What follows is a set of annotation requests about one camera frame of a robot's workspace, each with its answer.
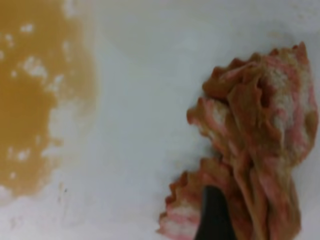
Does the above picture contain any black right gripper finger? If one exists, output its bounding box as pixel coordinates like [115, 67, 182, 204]
[194, 186, 236, 240]

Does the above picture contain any pink white stained rag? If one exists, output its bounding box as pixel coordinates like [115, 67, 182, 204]
[158, 42, 319, 240]

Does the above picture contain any brown coffee stain puddle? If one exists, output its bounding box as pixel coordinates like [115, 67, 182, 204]
[0, 0, 96, 203]

